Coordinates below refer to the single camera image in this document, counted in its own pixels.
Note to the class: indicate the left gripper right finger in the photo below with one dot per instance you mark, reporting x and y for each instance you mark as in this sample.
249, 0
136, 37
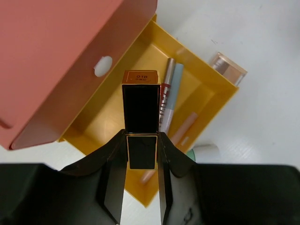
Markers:
224, 194

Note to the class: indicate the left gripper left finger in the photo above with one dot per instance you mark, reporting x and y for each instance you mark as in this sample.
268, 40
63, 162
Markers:
87, 192

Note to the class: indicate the pink concealer stick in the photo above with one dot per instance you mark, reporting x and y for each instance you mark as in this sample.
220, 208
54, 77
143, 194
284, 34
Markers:
174, 139

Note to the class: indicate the black gold lipstick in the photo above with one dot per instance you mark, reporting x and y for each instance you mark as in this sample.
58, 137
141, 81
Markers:
141, 102

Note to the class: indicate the light blue eyeliner pencil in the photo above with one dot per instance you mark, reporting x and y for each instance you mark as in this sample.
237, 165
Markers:
173, 94

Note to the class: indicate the red lip gloss tube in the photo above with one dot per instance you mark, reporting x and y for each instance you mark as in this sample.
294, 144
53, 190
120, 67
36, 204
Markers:
165, 89

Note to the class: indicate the three-drawer organizer box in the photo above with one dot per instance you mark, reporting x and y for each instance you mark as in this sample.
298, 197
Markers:
54, 54

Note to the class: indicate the green cream tube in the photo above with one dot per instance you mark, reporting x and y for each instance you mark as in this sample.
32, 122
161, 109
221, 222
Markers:
205, 153

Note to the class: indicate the eyeshadow palette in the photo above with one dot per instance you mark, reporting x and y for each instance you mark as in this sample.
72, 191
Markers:
228, 68

